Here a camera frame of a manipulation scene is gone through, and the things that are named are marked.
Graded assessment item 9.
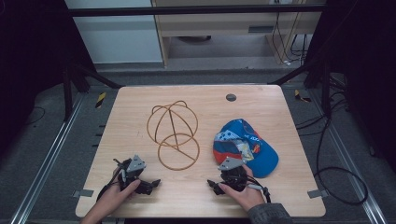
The golden wire hat stand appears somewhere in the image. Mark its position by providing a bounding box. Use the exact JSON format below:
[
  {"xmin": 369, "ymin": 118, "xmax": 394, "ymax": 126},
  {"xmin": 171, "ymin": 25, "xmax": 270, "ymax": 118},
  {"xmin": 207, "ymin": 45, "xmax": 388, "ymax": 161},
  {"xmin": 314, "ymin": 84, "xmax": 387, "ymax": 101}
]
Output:
[{"xmin": 146, "ymin": 100, "xmax": 201, "ymax": 172}]

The grey table bracket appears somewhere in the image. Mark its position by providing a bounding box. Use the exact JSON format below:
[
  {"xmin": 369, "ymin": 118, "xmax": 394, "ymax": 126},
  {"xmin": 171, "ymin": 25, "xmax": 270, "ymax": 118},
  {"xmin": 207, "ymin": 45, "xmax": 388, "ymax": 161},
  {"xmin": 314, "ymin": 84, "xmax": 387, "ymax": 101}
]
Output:
[
  {"xmin": 71, "ymin": 189, "xmax": 95, "ymax": 199},
  {"xmin": 306, "ymin": 189, "xmax": 330, "ymax": 200}
]

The yellow black tape strip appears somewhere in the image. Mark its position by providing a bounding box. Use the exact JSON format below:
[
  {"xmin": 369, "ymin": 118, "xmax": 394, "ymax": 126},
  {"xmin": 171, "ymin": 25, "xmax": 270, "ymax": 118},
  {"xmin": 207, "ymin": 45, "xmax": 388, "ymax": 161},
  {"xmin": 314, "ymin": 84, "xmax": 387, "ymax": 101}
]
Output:
[
  {"xmin": 94, "ymin": 91, "xmax": 107, "ymax": 109},
  {"xmin": 293, "ymin": 89, "xmax": 312, "ymax": 104}
]

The right hand-held gripper cable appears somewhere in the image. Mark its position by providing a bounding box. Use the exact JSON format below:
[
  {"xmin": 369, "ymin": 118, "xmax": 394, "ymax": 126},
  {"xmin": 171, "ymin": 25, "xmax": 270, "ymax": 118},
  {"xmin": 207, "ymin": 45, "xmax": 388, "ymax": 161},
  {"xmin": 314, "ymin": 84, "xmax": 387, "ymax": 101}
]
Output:
[{"xmin": 245, "ymin": 175, "xmax": 273, "ymax": 204}]

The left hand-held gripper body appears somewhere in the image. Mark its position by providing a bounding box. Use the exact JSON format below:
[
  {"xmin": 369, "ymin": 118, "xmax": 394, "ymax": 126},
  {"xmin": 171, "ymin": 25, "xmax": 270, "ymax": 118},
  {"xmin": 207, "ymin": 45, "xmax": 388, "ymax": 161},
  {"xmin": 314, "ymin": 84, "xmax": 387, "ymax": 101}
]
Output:
[{"xmin": 113, "ymin": 154, "xmax": 148, "ymax": 191}]

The black curtain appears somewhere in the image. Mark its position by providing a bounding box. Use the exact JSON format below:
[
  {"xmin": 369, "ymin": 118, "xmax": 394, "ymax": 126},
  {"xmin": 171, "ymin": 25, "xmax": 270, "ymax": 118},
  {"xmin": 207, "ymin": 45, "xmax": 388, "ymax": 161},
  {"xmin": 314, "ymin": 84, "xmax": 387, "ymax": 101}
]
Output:
[
  {"xmin": 303, "ymin": 0, "xmax": 396, "ymax": 175},
  {"xmin": 0, "ymin": 0, "xmax": 96, "ymax": 157}
]

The hand-held gripper cable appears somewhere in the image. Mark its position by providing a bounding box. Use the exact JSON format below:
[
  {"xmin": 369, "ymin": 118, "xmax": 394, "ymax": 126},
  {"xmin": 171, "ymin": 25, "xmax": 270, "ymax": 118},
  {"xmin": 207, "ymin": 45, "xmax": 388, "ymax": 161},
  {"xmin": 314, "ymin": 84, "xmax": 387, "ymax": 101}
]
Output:
[
  {"xmin": 245, "ymin": 175, "xmax": 273, "ymax": 204},
  {"xmin": 95, "ymin": 158, "xmax": 126, "ymax": 202}
]

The light wooden desk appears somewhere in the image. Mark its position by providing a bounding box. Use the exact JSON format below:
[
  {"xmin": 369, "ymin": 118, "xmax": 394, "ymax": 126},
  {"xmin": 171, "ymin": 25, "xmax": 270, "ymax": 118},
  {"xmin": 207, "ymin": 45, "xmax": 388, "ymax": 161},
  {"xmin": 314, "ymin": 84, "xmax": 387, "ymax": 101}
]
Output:
[{"xmin": 150, "ymin": 0, "xmax": 327, "ymax": 68}]

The black looped floor cable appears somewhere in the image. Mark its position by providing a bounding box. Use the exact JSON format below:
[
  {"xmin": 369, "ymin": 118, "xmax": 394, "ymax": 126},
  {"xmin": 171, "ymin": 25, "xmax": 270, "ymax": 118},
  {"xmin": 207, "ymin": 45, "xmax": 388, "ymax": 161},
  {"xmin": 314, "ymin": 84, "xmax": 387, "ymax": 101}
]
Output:
[{"xmin": 294, "ymin": 116, "xmax": 369, "ymax": 206}]

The aluminium floor rail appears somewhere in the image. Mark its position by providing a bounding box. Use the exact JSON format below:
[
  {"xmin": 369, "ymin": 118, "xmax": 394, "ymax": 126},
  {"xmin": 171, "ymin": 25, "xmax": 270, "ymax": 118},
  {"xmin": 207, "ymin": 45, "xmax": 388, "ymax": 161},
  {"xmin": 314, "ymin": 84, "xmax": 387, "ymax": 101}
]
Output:
[
  {"xmin": 309, "ymin": 88, "xmax": 389, "ymax": 224},
  {"xmin": 8, "ymin": 92, "xmax": 86, "ymax": 224}
]

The blue baseball cap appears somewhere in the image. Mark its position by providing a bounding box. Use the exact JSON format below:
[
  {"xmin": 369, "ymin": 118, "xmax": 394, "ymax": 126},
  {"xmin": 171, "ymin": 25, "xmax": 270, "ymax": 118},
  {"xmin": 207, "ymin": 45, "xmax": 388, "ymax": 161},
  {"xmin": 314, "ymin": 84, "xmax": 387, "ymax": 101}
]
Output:
[{"xmin": 212, "ymin": 118, "xmax": 280, "ymax": 179}]

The person's left hand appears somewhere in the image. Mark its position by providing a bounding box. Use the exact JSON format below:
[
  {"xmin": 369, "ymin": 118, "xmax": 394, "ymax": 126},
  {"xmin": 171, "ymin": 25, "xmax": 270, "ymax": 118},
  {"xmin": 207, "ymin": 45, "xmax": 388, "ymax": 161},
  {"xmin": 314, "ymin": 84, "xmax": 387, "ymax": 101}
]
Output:
[{"xmin": 98, "ymin": 178, "xmax": 142, "ymax": 217}]

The person's right hand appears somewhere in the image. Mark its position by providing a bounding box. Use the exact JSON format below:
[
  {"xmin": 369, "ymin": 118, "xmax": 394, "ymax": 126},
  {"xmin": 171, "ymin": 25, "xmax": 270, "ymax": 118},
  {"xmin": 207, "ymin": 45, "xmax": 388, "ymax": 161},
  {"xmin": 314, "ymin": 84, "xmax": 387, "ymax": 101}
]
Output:
[{"xmin": 218, "ymin": 163, "xmax": 266, "ymax": 213}]

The black metal stand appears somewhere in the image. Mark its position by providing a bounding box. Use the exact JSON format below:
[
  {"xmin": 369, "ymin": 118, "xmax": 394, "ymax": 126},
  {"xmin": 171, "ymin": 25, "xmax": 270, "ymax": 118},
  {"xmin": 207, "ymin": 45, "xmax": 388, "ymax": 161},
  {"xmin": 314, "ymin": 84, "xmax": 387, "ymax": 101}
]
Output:
[
  {"xmin": 61, "ymin": 60, "xmax": 125, "ymax": 123},
  {"xmin": 268, "ymin": 57, "xmax": 333, "ymax": 119}
]

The white cabinet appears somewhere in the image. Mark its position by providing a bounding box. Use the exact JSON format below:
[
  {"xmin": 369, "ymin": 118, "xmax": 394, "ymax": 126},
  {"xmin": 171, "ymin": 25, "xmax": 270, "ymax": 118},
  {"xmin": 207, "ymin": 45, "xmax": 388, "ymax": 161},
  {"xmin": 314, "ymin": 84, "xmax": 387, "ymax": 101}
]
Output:
[{"xmin": 64, "ymin": 0, "xmax": 164, "ymax": 65}]

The left hand-held gripper cable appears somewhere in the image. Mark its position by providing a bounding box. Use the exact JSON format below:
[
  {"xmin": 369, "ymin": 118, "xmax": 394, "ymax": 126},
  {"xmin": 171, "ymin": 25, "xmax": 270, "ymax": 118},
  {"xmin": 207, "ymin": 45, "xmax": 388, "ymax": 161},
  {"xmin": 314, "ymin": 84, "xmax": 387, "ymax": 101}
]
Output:
[{"xmin": 95, "ymin": 158, "xmax": 126, "ymax": 202}]

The black horizontal frame bar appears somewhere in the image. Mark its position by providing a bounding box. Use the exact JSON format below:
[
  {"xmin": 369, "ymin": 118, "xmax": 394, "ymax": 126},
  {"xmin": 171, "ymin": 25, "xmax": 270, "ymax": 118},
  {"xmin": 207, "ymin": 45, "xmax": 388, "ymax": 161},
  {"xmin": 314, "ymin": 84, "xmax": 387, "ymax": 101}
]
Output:
[{"xmin": 65, "ymin": 4, "xmax": 327, "ymax": 18}]

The bundle of black desk cables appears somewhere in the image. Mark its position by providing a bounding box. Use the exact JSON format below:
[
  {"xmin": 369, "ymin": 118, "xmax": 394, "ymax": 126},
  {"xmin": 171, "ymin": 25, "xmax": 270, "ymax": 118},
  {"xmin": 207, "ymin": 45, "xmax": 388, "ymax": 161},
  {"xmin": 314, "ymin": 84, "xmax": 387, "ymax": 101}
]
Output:
[{"xmin": 271, "ymin": 11, "xmax": 310, "ymax": 67}]

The thin black floor cable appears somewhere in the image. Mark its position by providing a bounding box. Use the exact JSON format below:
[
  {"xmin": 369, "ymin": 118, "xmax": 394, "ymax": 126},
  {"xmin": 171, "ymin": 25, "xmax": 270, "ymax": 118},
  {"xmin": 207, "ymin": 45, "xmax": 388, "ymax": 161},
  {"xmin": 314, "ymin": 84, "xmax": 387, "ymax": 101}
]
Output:
[{"xmin": 23, "ymin": 105, "xmax": 47, "ymax": 127}]

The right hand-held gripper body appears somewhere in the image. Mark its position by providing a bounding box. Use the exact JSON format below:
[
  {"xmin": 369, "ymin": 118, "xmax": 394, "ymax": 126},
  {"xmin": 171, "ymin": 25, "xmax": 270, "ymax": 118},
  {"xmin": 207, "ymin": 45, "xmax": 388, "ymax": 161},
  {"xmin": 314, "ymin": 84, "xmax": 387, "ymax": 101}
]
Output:
[{"xmin": 217, "ymin": 156, "xmax": 250, "ymax": 192}]

